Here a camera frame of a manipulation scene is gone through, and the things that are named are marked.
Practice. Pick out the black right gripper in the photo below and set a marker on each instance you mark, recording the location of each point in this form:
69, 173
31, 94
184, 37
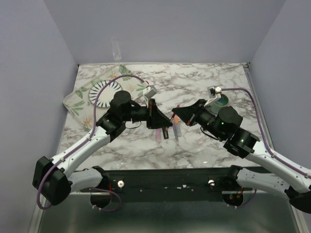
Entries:
189, 114

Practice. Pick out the pink highlighter pen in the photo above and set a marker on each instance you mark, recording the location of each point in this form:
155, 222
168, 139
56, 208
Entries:
158, 135

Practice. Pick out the clear champagne glass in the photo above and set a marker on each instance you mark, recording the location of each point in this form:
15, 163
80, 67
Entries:
116, 49

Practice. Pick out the blue striped white plate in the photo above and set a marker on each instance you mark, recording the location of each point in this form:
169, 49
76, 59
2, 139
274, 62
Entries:
106, 95

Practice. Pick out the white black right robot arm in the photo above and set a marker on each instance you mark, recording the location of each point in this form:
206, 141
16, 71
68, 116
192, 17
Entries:
284, 178

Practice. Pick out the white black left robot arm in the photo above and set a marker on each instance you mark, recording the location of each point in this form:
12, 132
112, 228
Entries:
57, 177

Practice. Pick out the orange clear marker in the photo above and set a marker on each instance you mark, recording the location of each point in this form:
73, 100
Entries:
179, 133

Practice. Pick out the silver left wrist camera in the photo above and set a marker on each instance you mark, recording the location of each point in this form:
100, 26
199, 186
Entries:
149, 92

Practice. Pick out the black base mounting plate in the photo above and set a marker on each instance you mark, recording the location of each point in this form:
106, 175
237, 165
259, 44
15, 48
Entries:
166, 185

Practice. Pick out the grey pen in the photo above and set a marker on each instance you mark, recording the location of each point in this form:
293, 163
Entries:
175, 132

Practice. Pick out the blue black highlighter pen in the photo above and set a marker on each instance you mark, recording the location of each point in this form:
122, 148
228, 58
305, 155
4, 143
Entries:
165, 134

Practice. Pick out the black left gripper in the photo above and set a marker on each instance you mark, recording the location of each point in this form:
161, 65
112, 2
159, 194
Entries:
155, 118

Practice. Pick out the floral rectangular tray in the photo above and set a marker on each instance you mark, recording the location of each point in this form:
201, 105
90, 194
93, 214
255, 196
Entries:
78, 104

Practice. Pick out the green ceramic cup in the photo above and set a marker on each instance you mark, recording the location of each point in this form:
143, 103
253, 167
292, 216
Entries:
222, 102

